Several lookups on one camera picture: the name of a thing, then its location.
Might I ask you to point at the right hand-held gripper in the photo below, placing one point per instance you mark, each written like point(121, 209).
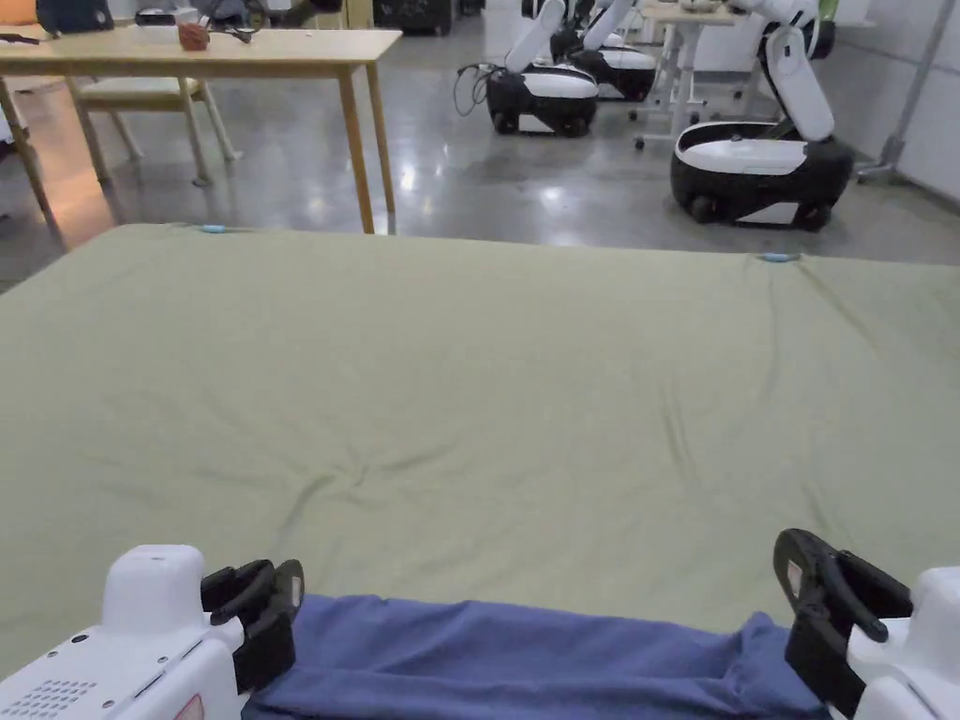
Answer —
point(911, 652)

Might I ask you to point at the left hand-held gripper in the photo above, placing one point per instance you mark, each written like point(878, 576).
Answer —
point(112, 660)

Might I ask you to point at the dark blue garment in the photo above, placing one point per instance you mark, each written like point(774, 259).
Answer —
point(480, 660)

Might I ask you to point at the bed with pale green sheet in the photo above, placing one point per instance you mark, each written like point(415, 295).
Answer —
point(480, 390)

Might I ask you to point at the light blue sheet clip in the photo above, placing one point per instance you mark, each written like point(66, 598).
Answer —
point(774, 258)
point(213, 229)

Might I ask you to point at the white and black wheeled robot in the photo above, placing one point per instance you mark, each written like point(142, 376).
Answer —
point(622, 71)
point(544, 90)
point(757, 165)

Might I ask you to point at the white desk on casters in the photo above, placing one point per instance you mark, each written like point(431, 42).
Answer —
point(686, 45)

